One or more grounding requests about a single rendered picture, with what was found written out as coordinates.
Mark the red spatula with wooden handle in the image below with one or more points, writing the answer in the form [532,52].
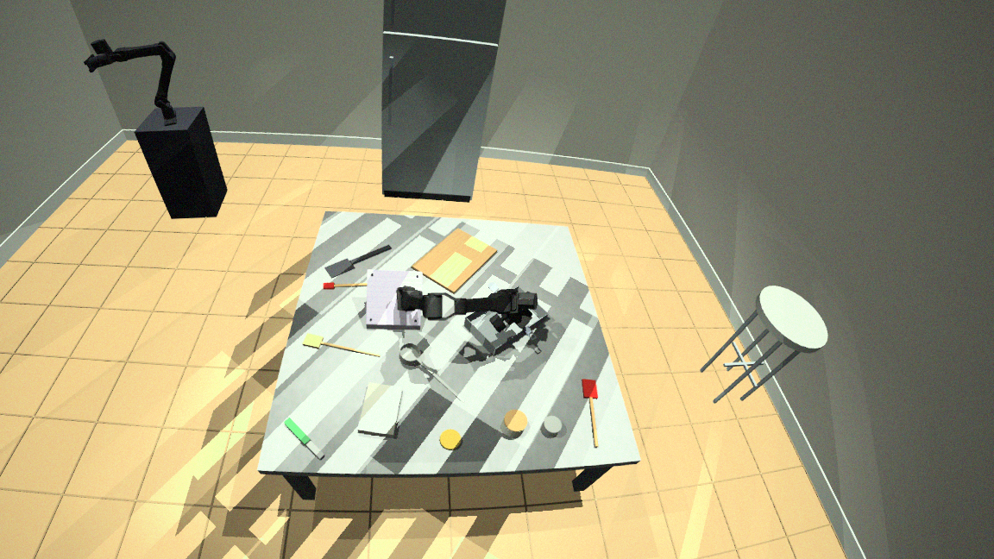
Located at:
[589,392]

